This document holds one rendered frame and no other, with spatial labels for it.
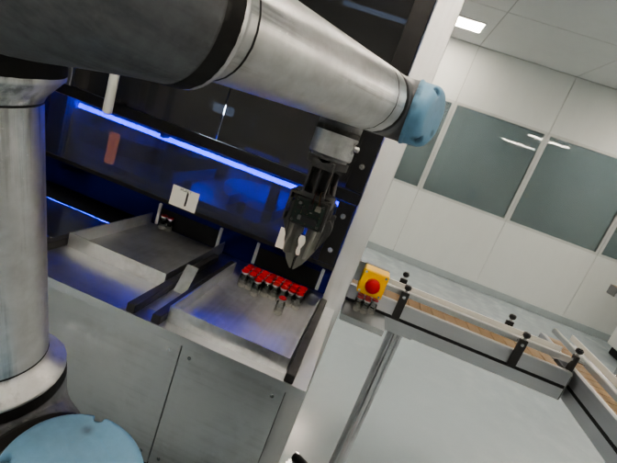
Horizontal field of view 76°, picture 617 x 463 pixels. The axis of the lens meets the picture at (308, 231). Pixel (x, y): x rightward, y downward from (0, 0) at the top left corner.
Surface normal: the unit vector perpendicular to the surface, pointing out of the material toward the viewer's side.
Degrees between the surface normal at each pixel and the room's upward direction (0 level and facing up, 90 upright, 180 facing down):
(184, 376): 90
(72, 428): 8
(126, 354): 90
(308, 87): 122
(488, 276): 90
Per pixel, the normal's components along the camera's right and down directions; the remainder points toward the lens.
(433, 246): -0.19, 0.18
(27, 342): 0.91, 0.34
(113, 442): 0.43, -0.85
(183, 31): 0.48, 0.77
